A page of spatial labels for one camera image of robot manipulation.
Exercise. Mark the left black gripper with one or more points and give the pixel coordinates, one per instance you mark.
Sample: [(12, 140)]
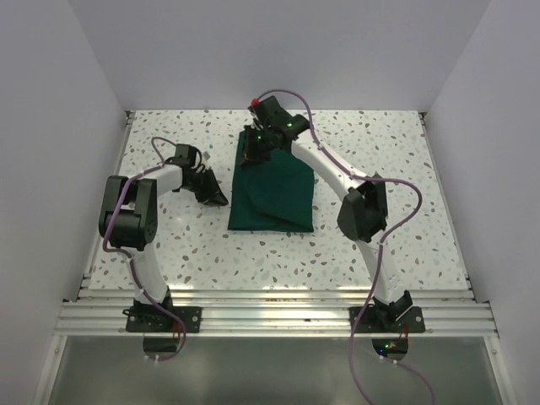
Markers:
[(213, 189)]

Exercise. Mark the aluminium frame rail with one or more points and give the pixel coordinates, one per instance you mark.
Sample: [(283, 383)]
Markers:
[(277, 313)]

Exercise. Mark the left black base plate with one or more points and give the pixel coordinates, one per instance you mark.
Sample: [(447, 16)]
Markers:
[(150, 319)]

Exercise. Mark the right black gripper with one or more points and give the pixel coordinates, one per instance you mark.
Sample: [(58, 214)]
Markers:
[(249, 155)]

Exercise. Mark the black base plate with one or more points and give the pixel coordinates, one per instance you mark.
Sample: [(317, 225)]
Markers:
[(375, 320), (150, 319)]

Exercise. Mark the green surgical drape cloth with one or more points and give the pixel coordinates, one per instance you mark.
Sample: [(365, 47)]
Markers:
[(275, 196)]

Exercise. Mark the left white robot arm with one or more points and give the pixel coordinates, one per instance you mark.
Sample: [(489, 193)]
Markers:
[(129, 219)]

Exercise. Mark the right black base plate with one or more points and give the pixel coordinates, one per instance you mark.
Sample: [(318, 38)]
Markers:
[(375, 320)]

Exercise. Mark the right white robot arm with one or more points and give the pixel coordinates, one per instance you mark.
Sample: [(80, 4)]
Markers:
[(363, 213)]

